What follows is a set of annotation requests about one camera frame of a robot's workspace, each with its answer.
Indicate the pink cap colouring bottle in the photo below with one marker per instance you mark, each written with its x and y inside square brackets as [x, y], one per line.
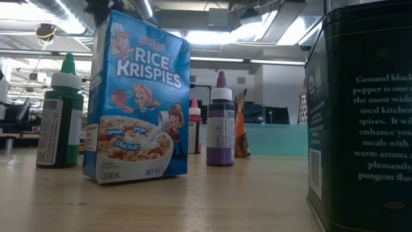
[194, 129]

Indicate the blue Rice Krispies box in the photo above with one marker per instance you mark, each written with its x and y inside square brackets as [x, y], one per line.
[141, 96]

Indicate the green food colouring bottle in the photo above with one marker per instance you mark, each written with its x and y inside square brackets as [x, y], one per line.
[64, 135]

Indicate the orange brown snack packet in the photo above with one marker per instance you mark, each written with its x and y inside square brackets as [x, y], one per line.
[241, 135]

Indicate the green plastic tray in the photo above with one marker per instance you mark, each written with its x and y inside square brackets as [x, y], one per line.
[277, 140]

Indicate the dark ground pepper tin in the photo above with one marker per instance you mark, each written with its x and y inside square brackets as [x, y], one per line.
[360, 129]

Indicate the black hanging camera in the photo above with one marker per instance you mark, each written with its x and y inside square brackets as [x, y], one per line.
[45, 31]

